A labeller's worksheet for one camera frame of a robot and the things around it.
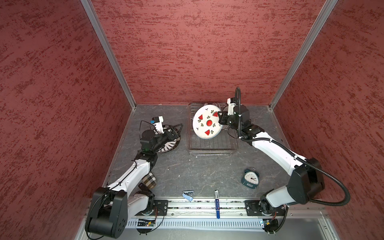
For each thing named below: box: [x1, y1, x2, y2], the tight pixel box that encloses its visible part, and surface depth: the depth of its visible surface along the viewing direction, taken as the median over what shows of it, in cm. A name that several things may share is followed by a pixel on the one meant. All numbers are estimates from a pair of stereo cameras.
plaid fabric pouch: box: [141, 172, 157, 189], surface depth 82 cm
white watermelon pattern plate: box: [192, 104, 223, 140], surface depth 87 cm
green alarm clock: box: [241, 167, 260, 190], surface depth 82 cm
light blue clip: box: [182, 190, 194, 202], surface depth 79 cm
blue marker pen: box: [214, 190, 221, 219], surface depth 77 cm
